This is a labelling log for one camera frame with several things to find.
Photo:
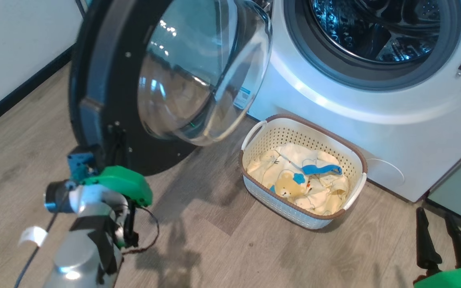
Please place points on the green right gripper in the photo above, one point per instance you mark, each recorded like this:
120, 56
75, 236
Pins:
458, 280

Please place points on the grey rubber door gasket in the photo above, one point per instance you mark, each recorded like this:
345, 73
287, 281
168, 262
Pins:
334, 66

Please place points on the blue white energy sticker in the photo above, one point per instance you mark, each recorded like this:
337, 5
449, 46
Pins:
242, 97

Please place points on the steel washing machine drum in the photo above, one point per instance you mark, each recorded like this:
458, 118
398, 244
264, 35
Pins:
374, 32

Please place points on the cream garment with blue trim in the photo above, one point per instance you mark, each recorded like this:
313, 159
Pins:
290, 158

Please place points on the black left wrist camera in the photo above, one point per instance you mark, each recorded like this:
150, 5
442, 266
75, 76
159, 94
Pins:
56, 196

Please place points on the black washing machine door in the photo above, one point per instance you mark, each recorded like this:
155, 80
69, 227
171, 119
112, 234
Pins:
106, 60

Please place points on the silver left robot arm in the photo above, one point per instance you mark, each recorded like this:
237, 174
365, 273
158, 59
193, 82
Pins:
78, 256

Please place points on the white perforated laundry basket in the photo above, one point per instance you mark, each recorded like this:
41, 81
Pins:
266, 198

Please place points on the black wall baseboard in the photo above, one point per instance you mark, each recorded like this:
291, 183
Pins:
18, 94

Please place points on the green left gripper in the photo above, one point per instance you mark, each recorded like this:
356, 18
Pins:
126, 182

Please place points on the round white filter cover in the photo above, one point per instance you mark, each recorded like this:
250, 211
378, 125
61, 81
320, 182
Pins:
386, 172

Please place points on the white front-load washing machine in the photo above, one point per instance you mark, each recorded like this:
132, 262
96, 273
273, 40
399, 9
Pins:
394, 120

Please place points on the cream garment with bear print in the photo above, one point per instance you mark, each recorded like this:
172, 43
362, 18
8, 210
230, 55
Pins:
322, 196

